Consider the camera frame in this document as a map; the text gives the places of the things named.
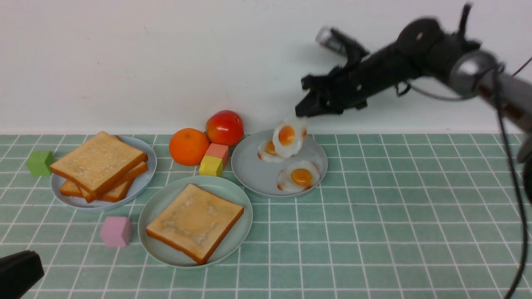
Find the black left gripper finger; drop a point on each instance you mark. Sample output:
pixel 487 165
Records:
pixel 19 272

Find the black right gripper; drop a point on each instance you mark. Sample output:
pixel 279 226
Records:
pixel 350 86

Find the fried egg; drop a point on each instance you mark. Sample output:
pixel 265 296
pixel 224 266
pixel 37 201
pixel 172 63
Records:
pixel 289 135
pixel 298 177
pixel 268 153

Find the toast slice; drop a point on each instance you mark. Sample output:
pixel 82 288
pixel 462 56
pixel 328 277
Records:
pixel 195 223
pixel 97 164
pixel 138 170
pixel 117 194

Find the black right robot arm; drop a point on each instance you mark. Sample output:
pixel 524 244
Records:
pixel 421 49

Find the grey plate with eggs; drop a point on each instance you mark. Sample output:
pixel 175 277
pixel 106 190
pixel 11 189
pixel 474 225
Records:
pixel 260 176

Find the red apple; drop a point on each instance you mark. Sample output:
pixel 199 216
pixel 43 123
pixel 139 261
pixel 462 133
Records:
pixel 225 128

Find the pink wooden cube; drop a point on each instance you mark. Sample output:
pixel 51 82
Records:
pixel 116 231

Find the salmon wooden cube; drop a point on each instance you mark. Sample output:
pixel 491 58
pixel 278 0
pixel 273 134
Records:
pixel 219 151

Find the green checkered tablecloth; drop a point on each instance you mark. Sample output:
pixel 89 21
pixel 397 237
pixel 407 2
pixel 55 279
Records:
pixel 396 217

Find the green wooden cube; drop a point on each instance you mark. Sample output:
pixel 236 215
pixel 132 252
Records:
pixel 39 163

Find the yellow wooden cube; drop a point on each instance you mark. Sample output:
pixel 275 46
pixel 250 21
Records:
pixel 211 166

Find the orange fruit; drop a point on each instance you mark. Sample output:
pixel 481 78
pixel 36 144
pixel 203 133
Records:
pixel 188 146

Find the grey plate with bread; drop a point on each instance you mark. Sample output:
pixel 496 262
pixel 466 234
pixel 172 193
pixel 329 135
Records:
pixel 138 185

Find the light green empty plate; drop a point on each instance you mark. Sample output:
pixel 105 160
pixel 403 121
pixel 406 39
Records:
pixel 215 185

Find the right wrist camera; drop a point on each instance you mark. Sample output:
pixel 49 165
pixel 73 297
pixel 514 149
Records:
pixel 340 43

